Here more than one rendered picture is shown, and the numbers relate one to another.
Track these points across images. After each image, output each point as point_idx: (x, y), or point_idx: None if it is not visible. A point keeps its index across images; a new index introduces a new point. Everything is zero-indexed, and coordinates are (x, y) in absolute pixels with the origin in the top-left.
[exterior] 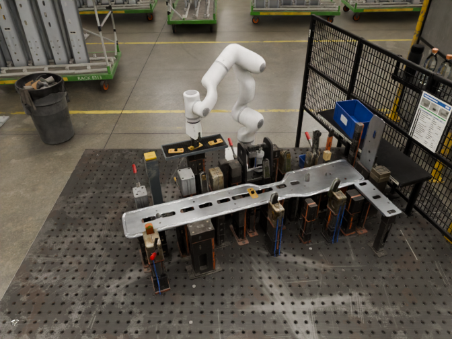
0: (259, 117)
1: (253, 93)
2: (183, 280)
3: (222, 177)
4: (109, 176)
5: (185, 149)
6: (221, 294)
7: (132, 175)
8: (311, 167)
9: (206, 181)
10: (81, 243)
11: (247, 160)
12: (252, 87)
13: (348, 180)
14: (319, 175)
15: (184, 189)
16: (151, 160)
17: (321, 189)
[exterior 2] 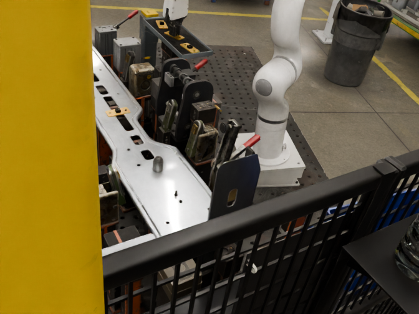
0: (265, 74)
1: (279, 27)
2: None
3: (134, 75)
4: (206, 64)
5: (165, 30)
6: None
7: (214, 78)
8: (197, 176)
9: (128, 66)
10: None
11: (254, 147)
12: (279, 14)
13: (161, 225)
14: (174, 186)
15: (113, 55)
16: (144, 16)
17: (130, 184)
